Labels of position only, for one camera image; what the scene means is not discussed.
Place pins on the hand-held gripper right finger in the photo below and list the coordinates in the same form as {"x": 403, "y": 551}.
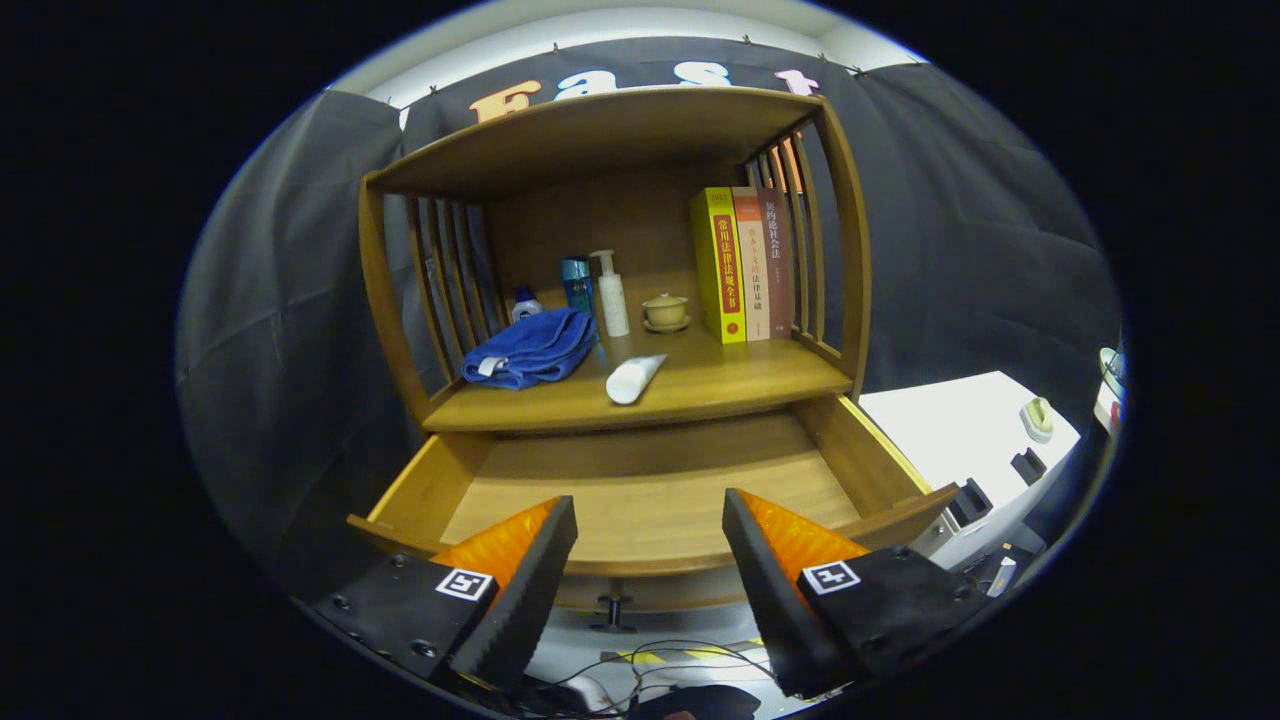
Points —
{"x": 775, "y": 600}

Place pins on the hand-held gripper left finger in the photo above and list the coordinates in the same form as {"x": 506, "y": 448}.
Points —
{"x": 525, "y": 600}

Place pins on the black drawer knob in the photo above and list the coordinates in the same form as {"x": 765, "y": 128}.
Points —
{"x": 612, "y": 610}

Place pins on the wooden drawer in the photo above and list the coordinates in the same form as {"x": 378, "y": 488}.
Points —
{"x": 650, "y": 490}

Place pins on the white green cleanser tube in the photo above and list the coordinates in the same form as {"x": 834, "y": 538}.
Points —
{"x": 630, "y": 382}

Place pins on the wooden countertop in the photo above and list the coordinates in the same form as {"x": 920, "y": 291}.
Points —
{"x": 720, "y": 380}

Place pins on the white side cabinet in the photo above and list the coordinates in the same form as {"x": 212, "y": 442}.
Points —
{"x": 950, "y": 420}

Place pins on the small black block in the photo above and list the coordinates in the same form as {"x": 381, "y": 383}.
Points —
{"x": 968, "y": 503}
{"x": 1028, "y": 468}

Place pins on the blue folded towel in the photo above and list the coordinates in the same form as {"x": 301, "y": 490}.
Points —
{"x": 535, "y": 350}

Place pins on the small white bottle blue cap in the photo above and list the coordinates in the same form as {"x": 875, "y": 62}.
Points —
{"x": 526, "y": 308}

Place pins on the yellow lidded teacup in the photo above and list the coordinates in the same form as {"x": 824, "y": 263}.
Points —
{"x": 665, "y": 310}

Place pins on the white pump bottle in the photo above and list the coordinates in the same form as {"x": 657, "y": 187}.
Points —
{"x": 613, "y": 300}

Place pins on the pale yellow small object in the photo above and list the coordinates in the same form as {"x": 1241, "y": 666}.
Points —
{"x": 1037, "y": 418}

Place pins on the brown book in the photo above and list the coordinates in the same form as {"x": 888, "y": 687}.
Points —
{"x": 777, "y": 270}

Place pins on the beige book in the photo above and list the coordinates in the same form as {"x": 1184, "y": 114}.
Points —
{"x": 755, "y": 270}

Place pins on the yellow book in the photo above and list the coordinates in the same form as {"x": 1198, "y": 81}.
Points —
{"x": 715, "y": 270}

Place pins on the black backdrop cloth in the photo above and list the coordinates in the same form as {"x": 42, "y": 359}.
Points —
{"x": 950, "y": 250}

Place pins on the white cup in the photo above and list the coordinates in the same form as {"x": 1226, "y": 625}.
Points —
{"x": 1112, "y": 370}

